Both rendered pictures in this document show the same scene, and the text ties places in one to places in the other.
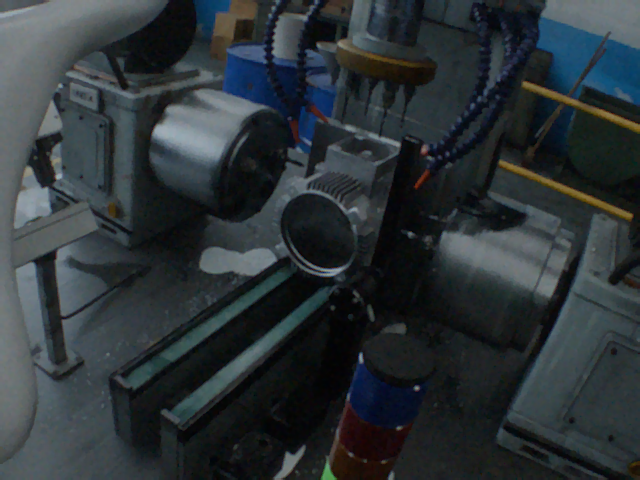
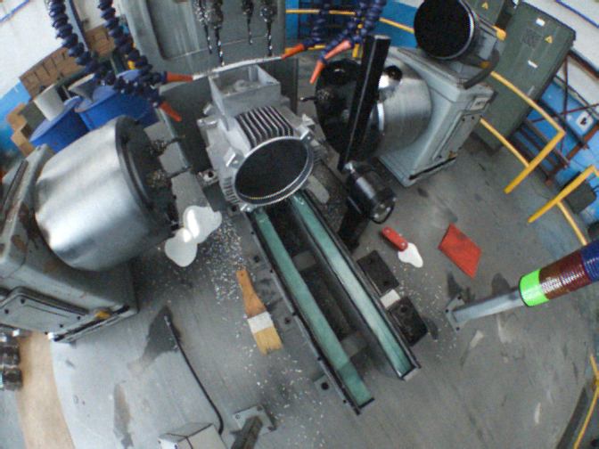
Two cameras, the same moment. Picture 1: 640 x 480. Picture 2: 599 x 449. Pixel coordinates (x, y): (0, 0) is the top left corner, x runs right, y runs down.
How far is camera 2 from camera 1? 73 cm
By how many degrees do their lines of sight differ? 49
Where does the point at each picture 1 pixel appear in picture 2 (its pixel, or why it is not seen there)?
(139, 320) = (225, 344)
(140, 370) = (352, 387)
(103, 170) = (66, 311)
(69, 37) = not seen: outside the picture
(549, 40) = not seen: hidden behind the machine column
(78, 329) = (221, 396)
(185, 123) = (68, 215)
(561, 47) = not seen: hidden behind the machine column
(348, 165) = (251, 100)
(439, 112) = (242, 26)
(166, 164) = (97, 259)
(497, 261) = (411, 104)
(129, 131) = (41, 277)
